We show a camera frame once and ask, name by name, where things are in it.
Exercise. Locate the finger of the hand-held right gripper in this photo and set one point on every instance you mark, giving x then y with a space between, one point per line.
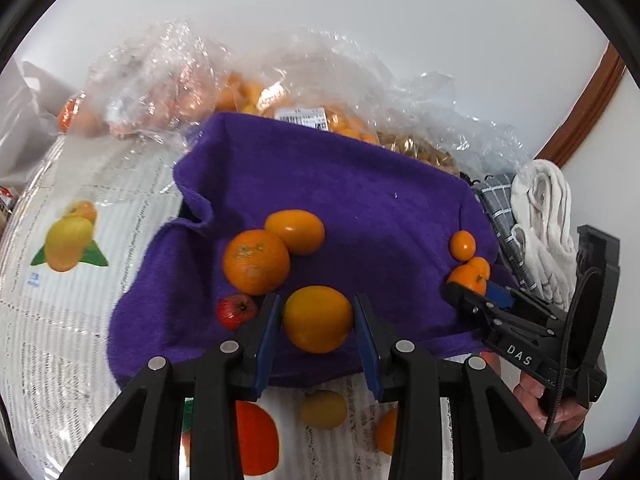
475 305
500 296

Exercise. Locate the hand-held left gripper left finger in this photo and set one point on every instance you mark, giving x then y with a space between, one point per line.
264 360

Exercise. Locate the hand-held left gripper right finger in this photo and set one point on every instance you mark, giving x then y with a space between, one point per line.
372 365

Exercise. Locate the small orange kumquat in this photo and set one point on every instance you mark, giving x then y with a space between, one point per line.
481 266
466 279
462 245

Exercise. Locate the small red apple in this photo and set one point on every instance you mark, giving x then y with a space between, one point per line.
235 311

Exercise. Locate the orange tangerine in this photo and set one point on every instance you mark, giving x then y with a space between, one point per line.
317 318
296 231
256 261
387 431

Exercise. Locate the purple towel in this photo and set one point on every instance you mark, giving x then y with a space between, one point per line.
360 200

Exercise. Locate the person's right forearm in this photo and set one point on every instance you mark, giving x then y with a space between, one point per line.
572 452

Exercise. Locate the person's right hand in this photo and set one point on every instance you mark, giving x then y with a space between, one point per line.
532 395

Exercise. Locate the yellow green jujube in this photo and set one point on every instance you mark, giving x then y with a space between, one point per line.
323 408

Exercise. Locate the grey checked cloth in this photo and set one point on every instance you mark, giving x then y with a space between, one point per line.
500 210

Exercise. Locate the white striped towel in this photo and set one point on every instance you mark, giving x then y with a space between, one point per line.
545 220

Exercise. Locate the brown wooden baseboard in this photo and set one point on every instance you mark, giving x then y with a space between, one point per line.
605 455

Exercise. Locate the pile of brown longans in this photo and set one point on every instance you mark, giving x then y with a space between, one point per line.
420 154

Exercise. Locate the printed tablecloth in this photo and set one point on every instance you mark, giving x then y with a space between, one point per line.
100 310

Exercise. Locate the clear plastic bag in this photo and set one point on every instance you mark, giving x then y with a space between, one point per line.
320 70
460 120
150 70

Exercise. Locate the pile of bagged kumquats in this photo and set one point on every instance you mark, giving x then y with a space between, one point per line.
350 125

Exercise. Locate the pile of pale peaches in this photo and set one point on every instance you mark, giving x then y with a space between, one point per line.
185 100

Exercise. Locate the reddish orange round fruit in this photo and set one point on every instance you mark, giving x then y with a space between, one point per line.
67 114

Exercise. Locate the translucent grey plastic bag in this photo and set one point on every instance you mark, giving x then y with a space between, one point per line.
25 110

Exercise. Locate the brown wooden door frame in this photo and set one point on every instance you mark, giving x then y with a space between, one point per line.
585 110

